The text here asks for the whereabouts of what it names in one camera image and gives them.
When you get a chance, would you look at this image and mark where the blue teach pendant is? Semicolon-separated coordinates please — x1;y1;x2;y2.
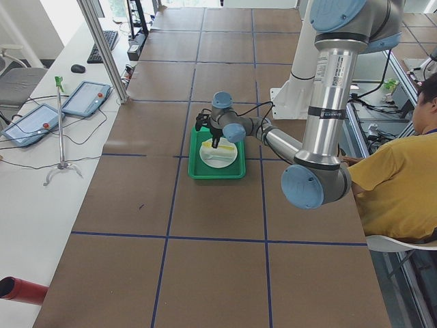
1;104;59;148
61;81;111;118

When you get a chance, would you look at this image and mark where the far blue teach pendant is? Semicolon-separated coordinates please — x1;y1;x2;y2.
61;81;111;118

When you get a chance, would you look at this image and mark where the person in yellow shirt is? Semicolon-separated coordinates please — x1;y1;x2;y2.
342;74;436;243

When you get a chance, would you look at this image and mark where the white chair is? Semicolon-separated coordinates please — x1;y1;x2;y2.
366;235;436;278

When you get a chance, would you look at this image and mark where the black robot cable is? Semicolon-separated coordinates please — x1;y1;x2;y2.
235;100;276;137

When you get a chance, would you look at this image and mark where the black computer mouse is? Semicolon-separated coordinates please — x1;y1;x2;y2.
70;64;86;74

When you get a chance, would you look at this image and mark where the red cylinder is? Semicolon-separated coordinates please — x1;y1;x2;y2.
1;277;48;305

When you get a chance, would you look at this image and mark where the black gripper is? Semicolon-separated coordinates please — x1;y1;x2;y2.
210;126;222;148

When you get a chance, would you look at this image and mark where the black keyboard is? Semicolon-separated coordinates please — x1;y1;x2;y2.
86;30;119;64

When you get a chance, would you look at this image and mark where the metal stand with green clip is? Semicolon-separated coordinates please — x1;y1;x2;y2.
43;76;83;187

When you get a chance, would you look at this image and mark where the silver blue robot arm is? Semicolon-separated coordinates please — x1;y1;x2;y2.
195;1;405;209

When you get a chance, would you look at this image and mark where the near blue teach pendant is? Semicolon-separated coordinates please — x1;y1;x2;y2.
1;104;59;148

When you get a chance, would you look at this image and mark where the aluminium frame post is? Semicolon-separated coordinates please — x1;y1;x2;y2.
76;0;128;104

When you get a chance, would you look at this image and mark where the yellow plastic spoon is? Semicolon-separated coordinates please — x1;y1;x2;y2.
201;141;234;151

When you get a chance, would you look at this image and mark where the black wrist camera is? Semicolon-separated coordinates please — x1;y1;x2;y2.
195;109;212;131

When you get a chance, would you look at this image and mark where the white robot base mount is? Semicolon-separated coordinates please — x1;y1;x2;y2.
269;0;359;120

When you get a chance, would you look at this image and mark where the white round plate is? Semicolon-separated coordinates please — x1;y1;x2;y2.
199;138;238;169

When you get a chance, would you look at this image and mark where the grey office chair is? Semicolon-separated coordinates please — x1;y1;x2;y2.
1;44;48;110

